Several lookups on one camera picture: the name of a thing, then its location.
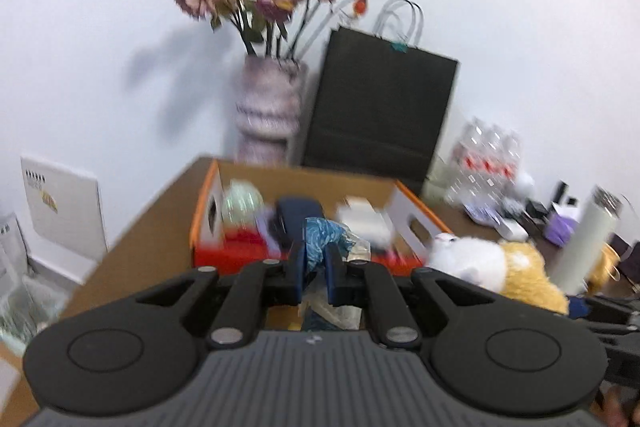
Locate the clear bag with green contents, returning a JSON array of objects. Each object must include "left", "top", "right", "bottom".
[{"left": 220, "top": 179, "right": 266, "bottom": 228}]

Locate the wooden desk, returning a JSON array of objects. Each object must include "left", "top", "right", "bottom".
[{"left": 0, "top": 155, "right": 640, "bottom": 427}]

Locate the purple tissue box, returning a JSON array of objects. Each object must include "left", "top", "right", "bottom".
[{"left": 544, "top": 202, "right": 583, "bottom": 246}]

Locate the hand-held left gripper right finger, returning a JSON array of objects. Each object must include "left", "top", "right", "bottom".
[{"left": 324, "top": 243, "right": 502, "bottom": 351}]

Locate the black paper bag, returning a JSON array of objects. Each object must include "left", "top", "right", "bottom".
[{"left": 300, "top": 0, "right": 460, "bottom": 195}]

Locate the white charger block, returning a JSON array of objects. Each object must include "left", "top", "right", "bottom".
[{"left": 496, "top": 217, "right": 529, "bottom": 242}]

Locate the yellow white plush dog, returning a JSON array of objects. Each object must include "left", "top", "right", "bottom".
[{"left": 427, "top": 232, "right": 571, "bottom": 315}]

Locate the white blue flat packet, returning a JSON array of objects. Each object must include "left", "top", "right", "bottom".
[{"left": 462, "top": 202, "right": 501, "bottom": 226}]

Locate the purple textured vase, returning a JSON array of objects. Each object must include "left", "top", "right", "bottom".
[{"left": 234, "top": 54, "right": 310, "bottom": 166}]

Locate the white small packet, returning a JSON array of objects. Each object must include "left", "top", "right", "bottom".
[{"left": 335, "top": 196, "right": 396, "bottom": 244}]

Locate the red cardboard box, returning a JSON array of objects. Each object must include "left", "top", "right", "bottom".
[{"left": 190, "top": 158, "right": 453, "bottom": 277}]

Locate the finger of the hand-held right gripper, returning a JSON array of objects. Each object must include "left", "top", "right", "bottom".
[{"left": 570, "top": 294, "right": 640, "bottom": 333}]

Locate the blue patterned plastic packet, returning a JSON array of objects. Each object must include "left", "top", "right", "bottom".
[{"left": 299, "top": 216, "right": 373, "bottom": 333}]

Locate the navy zip pouch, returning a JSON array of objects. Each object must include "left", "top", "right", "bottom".
[{"left": 272, "top": 197, "right": 326, "bottom": 254}]

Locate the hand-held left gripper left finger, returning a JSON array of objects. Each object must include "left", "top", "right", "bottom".
[{"left": 134, "top": 240, "right": 308, "bottom": 351}]

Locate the white thermos bottle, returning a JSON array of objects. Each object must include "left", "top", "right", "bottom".
[{"left": 550, "top": 186, "right": 623, "bottom": 295}]

